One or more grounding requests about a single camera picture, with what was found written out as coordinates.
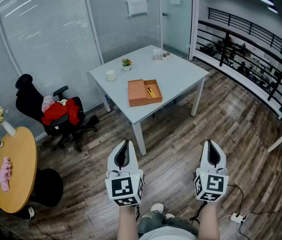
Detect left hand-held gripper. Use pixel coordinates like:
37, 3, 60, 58
105, 139, 145, 207

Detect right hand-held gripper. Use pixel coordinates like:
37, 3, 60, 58
193, 139, 230, 202

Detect orange shallow tray box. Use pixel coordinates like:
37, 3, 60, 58
127, 78, 163, 108

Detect person's left forearm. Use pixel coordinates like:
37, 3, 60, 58
117, 205, 141, 240

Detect person's right forearm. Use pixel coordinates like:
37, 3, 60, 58
197, 200, 221, 240

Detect white power strip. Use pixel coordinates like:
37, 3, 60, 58
229, 212, 245, 224

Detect black round stool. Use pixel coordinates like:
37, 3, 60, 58
29, 168, 64, 208

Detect person's dark shorts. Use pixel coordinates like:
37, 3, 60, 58
137, 211, 199, 238

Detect red cloth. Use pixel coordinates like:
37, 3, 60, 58
41, 98, 81, 127

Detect cream mug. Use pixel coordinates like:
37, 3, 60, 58
105, 69, 117, 82

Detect person's white shirt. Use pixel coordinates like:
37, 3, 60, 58
138, 226, 198, 240

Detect white square table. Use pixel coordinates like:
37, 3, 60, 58
88, 44, 209, 157

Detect pink bag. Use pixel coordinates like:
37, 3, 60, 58
41, 95, 56, 114

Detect potted orange flower plant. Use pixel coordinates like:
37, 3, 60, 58
121, 58, 134, 72

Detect round wooden table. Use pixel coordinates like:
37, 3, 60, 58
0, 126, 38, 214

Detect black office chair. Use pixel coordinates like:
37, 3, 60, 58
15, 73, 99, 153

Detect pink cloth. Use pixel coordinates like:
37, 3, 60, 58
0, 156, 12, 192

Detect white vase with flowers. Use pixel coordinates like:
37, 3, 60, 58
0, 106, 17, 137

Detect black metal railing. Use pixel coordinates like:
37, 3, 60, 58
195, 7, 282, 120

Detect frosted glass door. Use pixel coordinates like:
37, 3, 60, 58
158, 0, 193, 58

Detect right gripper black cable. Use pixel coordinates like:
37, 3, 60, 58
189, 201, 208, 225

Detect wall paper holder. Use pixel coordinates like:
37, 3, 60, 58
125, 0, 149, 18

